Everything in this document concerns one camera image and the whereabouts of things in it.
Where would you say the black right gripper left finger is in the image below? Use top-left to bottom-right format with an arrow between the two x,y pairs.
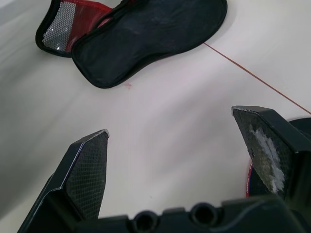
16,129 -> 110,233

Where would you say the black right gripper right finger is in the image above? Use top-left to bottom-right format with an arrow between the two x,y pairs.
230,105 -> 311,201

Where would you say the red-rimmed black object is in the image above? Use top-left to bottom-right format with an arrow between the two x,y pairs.
244,117 -> 311,198

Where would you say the black red mesh pouch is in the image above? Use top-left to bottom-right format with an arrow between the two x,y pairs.
35,0 -> 228,89

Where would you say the thin red line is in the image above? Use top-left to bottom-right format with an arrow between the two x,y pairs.
203,42 -> 311,115

